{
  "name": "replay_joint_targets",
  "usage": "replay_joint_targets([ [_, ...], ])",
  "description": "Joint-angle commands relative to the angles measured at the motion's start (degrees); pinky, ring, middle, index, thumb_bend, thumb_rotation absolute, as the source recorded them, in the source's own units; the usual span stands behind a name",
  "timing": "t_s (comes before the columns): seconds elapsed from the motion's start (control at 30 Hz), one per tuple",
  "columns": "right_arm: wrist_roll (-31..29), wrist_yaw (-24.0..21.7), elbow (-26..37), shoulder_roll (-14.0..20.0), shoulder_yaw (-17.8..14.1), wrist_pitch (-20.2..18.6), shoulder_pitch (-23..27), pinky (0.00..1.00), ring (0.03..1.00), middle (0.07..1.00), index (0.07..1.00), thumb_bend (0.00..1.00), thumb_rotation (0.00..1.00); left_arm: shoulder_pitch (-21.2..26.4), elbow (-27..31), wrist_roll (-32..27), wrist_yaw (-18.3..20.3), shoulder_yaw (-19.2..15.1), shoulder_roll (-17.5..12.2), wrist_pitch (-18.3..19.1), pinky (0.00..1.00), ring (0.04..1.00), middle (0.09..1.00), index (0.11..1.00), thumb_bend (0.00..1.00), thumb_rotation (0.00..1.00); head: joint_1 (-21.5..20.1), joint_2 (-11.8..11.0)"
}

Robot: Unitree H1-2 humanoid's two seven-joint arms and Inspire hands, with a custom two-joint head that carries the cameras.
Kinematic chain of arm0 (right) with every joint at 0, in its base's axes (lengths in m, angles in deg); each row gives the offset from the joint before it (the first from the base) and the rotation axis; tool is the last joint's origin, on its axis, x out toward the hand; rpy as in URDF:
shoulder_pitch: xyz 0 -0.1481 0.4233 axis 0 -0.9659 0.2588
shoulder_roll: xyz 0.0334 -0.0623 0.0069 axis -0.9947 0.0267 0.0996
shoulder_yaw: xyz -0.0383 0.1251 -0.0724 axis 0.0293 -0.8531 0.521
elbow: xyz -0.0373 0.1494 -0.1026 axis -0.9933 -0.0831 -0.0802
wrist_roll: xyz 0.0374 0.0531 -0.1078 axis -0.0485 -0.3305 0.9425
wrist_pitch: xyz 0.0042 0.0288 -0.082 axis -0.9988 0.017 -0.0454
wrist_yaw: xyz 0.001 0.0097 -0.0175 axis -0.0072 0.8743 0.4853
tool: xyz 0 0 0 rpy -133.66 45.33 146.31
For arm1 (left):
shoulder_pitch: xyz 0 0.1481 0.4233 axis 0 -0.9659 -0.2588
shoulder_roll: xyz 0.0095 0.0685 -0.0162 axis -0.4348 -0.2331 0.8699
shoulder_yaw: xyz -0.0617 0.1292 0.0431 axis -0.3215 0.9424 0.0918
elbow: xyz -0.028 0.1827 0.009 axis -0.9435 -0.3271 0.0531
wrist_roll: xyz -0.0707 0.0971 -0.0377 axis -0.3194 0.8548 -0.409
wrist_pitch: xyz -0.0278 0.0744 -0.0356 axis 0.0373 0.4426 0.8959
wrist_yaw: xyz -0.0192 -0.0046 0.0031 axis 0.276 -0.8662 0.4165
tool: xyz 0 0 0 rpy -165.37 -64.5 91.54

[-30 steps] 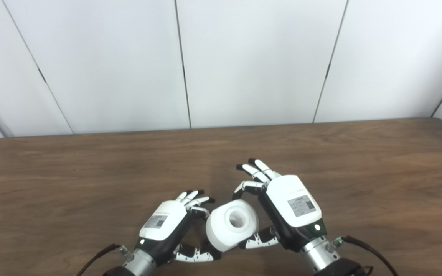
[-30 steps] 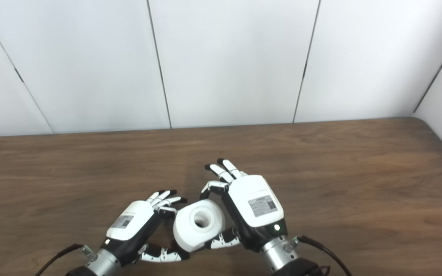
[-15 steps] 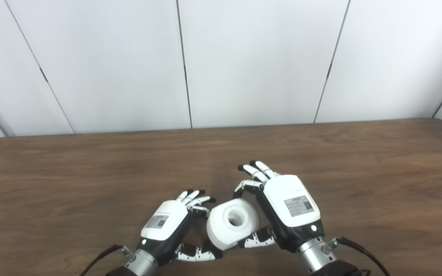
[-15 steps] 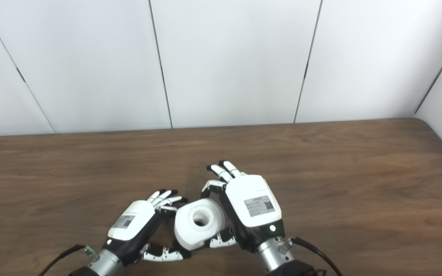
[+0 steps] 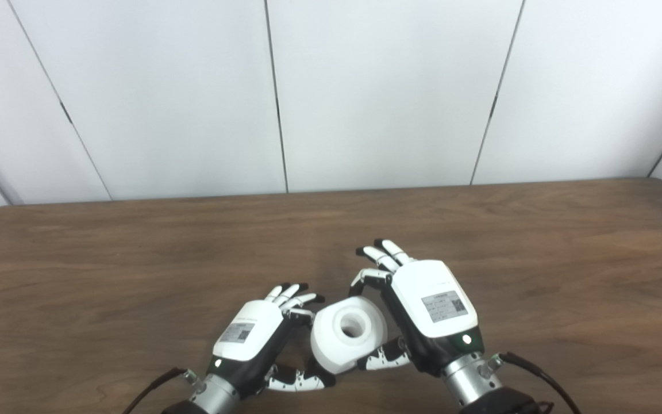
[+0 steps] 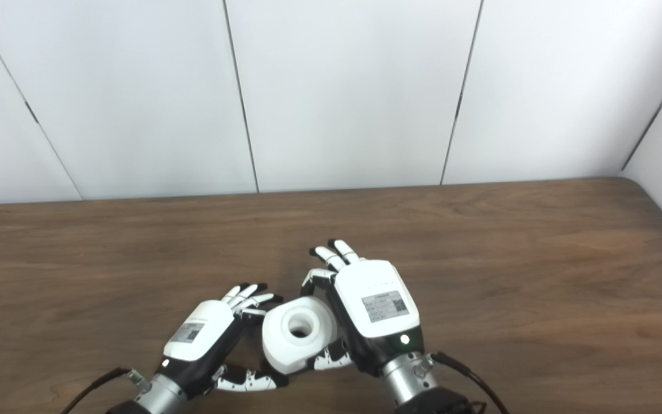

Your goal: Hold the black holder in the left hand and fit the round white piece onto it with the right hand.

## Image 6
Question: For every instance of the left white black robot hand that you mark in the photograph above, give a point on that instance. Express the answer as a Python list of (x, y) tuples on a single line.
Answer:
[(199, 330)]

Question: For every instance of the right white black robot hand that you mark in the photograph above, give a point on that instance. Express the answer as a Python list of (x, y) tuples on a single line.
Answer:
[(377, 299)]

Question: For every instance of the round white plastic piece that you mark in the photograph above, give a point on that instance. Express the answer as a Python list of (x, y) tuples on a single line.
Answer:
[(279, 348)]

